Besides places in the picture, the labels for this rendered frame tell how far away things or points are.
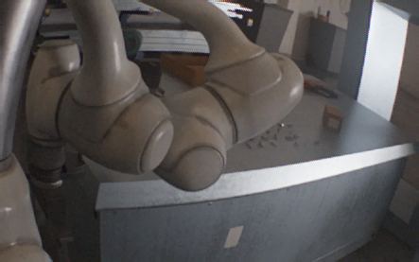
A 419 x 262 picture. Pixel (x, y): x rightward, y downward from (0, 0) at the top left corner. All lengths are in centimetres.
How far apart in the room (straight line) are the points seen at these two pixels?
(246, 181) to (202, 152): 52
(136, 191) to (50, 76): 43
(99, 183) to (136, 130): 41
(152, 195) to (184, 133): 38
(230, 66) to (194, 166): 16
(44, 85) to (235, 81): 31
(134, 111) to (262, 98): 24
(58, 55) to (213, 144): 28
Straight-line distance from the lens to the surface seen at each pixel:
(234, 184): 110
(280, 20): 636
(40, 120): 63
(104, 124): 51
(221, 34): 70
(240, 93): 68
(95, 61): 50
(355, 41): 276
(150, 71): 77
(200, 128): 63
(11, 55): 32
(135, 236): 110
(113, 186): 92
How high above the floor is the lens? 109
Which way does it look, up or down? 20 degrees down
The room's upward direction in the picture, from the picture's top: 14 degrees clockwise
